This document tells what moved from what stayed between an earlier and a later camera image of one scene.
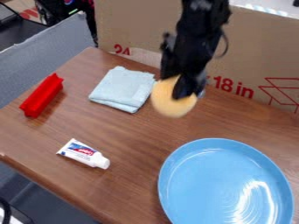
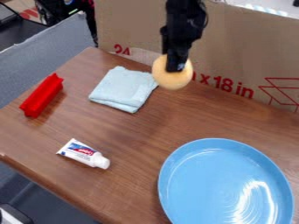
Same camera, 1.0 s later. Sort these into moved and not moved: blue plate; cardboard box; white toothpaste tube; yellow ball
Moved: yellow ball
Not moved: blue plate; cardboard box; white toothpaste tube
